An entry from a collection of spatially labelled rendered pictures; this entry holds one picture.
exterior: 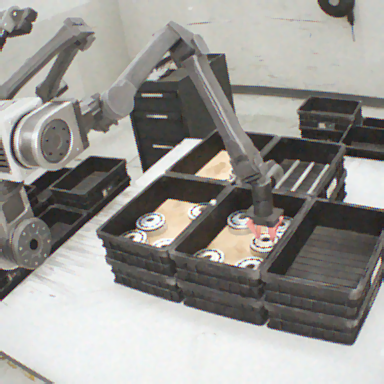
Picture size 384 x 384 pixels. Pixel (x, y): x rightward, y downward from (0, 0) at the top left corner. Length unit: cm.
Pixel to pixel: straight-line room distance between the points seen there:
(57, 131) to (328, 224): 97
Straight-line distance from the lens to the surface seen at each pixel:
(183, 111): 316
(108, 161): 304
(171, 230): 179
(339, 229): 168
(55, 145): 104
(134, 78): 125
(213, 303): 157
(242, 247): 165
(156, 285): 168
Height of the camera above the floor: 180
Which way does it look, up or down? 29 degrees down
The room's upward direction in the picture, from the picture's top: 12 degrees counter-clockwise
